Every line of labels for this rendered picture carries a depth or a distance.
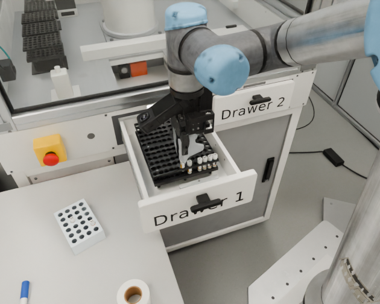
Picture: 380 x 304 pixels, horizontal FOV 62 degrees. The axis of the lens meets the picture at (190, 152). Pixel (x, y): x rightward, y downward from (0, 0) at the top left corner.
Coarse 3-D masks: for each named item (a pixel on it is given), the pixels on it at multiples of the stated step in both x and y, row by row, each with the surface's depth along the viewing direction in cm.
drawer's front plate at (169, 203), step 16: (240, 176) 75; (256, 176) 77; (176, 192) 72; (192, 192) 72; (208, 192) 74; (224, 192) 77; (144, 208) 70; (160, 208) 72; (176, 208) 74; (208, 208) 79; (224, 208) 81; (144, 224) 74
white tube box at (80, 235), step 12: (72, 204) 85; (84, 204) 85; (60, 216) 84; (72, 216) 83; (84, 216) 83; (72, 228) 80; (84, 228) 81; (96, 228) 81; (72, 240) 78; (84, 240) 78; (96, 240) 80
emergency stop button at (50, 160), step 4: (44, 156) 85; (48, 156) 85; (52, 156) 85; (56, 156) 86; (44, 160) 85; (48, 160) 85; (52, 160) 86; (56, 160) 86; (48, 164) 86; (52, 164) 87; (56, 164) 87
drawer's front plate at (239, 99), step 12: (276, 84) 104; (288, 84) 105; (216, 96) 99; (228, 96) 100; (240, 96) 101; (252, 96) 103; (264, 96) 105; (276, 96) 107; (288, 96) 109; (216, 108) 101; (228, 108) 103; (240, 108) 105; (252, 108) 107; (264, 108) 109; (276, 108) 111; (216, 120) 105; (228, 120) 106
